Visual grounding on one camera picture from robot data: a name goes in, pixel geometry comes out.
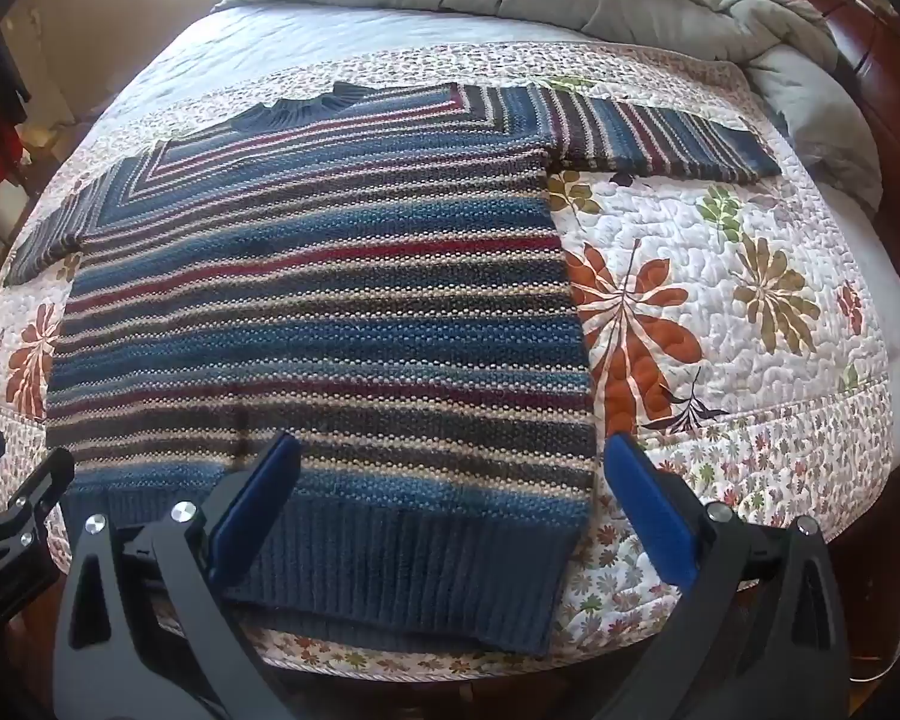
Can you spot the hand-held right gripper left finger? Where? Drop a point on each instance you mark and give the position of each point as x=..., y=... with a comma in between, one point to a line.
x=259, y=499

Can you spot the striped knit sweater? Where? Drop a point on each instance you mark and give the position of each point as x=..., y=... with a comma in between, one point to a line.
x=322, y=330

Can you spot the floral quilt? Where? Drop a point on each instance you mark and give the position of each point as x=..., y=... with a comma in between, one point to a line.
x=690, y=330

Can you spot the wooden bed frame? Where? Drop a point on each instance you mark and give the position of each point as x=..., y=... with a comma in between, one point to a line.
x=881, y=67

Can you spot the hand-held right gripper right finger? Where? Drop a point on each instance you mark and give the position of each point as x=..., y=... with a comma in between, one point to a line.
x=649, y=499

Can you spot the dark garment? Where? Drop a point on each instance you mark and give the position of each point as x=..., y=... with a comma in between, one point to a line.
x=0, y=79

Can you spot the grey comforter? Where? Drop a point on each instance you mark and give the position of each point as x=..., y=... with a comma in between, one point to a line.
x=645, y=7

